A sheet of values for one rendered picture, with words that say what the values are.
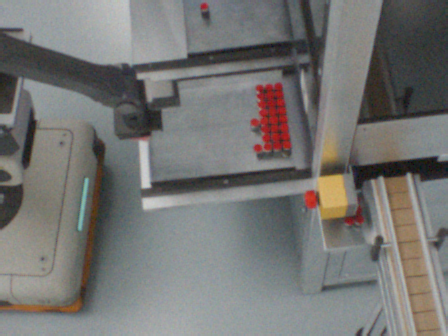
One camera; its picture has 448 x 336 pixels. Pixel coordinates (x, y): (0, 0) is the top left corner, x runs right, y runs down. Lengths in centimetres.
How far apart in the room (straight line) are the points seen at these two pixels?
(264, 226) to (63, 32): 115
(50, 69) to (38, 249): 124
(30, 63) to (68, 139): 134
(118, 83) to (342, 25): 45
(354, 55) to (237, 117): 65
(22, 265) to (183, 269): 55
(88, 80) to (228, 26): 71
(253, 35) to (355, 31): 80
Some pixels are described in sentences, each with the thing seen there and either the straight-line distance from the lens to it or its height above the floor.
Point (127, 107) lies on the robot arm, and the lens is 148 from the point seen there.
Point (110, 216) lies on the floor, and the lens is 277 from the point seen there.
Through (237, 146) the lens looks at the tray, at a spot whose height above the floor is 88.
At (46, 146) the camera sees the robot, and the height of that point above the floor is 28.
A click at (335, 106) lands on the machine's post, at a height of 130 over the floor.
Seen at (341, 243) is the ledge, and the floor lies 88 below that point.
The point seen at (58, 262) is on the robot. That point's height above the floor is 28.
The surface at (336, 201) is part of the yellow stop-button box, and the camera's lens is 162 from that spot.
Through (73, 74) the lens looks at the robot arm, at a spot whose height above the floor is 141.
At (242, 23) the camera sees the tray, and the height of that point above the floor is 88.
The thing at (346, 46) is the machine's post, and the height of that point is 149.
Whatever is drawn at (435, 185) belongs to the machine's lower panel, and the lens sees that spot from 187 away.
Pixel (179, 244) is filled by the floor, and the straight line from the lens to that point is 269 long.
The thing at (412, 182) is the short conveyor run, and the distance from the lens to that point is 173.
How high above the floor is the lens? 253
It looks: 65 degrees down
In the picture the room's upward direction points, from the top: 8 degrees counter-clockwise
